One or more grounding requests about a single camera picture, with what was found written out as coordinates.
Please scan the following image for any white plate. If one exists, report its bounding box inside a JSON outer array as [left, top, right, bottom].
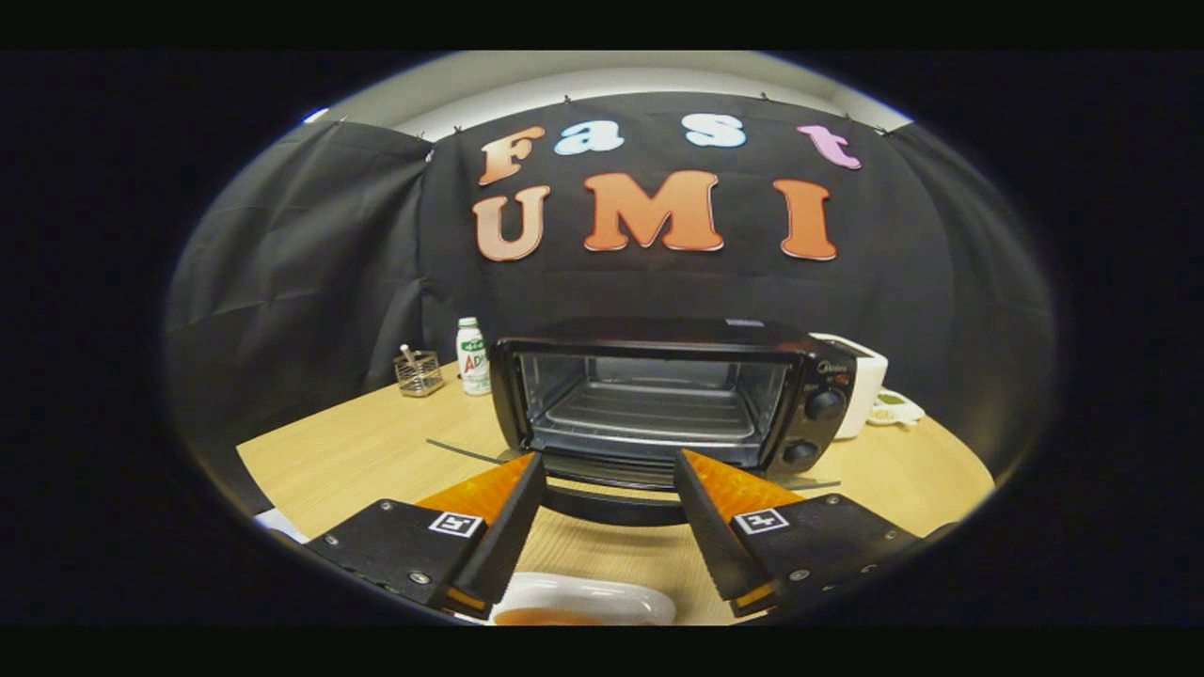
[[489, 572, 678, 627]]

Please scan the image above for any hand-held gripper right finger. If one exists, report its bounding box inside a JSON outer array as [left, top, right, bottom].
[[673, 449, 927, 617]]

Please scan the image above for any sugared doughnut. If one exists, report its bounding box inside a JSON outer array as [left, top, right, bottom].
[[494, 608, 603, 627]]

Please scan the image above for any white bread toaster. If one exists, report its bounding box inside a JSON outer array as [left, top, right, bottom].
[[809, 332, 889, 440]]

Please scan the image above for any black toaster oven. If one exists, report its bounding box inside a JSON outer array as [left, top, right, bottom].
[[428, 317, 859, 527]]

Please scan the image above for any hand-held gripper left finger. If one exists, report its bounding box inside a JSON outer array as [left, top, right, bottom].
[[306, 452, 547, 622]]

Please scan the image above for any small white snack dish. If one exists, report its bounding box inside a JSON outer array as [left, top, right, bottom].
[[867, 388, 926, 429]]

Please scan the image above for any white drink bottle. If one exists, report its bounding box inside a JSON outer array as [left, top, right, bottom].
[[456, 317, 492, 397]]

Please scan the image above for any small wire mesh basket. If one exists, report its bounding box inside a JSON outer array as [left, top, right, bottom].
[[393, 344, 445, 398]]

